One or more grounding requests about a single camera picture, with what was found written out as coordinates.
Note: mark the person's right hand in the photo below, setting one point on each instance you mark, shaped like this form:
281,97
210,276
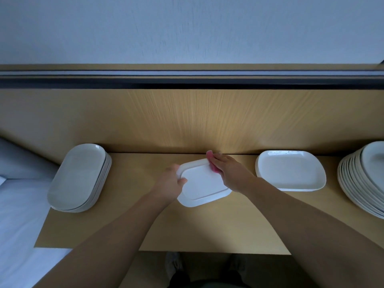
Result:
235,174

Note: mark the person's left hand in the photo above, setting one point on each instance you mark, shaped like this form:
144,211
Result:
168,186

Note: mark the pink cleaning cloth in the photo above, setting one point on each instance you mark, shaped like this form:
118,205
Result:
211,162

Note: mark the white glossy rectangular plate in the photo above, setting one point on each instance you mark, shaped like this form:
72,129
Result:
204,186

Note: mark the stack of white rectangular plates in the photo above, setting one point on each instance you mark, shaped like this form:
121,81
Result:
291,168

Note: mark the pile of white oblong plates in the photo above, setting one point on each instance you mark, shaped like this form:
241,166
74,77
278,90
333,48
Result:
77,175

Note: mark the stack of white round plates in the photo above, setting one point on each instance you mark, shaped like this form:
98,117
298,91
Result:
366,177

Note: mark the person's left forearm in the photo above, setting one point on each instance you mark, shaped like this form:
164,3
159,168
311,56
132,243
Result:
99,249

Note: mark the person's right forearm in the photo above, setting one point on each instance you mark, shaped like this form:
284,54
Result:
318,237

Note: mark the grey upholstered headboard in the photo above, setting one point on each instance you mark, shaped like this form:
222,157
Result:
24,162

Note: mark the white bed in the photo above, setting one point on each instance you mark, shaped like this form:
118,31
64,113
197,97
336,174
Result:
21,237

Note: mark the white pillow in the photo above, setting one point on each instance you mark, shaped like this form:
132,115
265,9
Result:
2,180

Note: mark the black wall rail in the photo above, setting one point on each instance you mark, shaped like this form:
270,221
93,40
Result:
180,81

